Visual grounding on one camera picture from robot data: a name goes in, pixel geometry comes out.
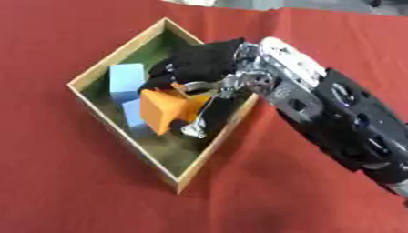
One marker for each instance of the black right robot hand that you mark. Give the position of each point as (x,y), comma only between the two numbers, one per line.
(204,62)

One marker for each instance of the orange block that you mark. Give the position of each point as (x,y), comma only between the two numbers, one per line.
(167,109)

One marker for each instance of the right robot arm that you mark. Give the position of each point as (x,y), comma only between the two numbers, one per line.
(329,109)

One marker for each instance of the tan cardboard box green inside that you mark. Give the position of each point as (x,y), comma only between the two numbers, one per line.
(159,142)

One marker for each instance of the small light blue block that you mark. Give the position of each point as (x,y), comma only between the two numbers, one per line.
(133,113)

